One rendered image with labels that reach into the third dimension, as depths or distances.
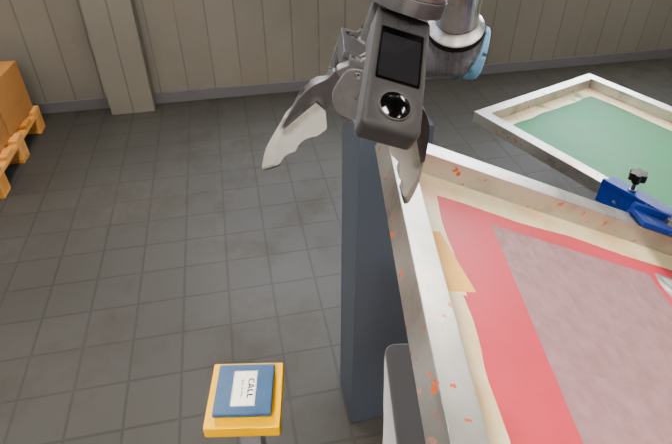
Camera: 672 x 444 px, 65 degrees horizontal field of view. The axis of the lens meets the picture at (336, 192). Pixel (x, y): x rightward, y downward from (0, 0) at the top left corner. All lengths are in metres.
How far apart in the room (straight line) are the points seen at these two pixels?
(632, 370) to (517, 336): 0.16
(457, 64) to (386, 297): 0.73
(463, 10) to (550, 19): 3.72
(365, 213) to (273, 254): 1.36
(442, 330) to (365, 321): 1.10
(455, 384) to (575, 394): 0.19
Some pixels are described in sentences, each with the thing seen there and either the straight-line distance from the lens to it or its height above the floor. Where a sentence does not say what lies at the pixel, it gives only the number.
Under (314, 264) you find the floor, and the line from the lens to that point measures 2.58.
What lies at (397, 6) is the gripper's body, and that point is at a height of 1.67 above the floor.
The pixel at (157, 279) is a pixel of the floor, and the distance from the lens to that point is 2.65.
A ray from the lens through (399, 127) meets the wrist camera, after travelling 0.39.
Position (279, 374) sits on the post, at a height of 0.95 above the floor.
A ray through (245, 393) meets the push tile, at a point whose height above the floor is 0.97.
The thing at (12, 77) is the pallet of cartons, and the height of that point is 0.43.
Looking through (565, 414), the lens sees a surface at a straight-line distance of 0.63.
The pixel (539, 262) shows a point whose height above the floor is 1.27.
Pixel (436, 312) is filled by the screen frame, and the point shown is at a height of 1.39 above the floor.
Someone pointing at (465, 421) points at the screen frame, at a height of 1.38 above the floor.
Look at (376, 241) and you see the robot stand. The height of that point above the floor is 0.86.
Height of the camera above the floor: 1.79
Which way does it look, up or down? 36 degrees down
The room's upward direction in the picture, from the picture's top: straight up
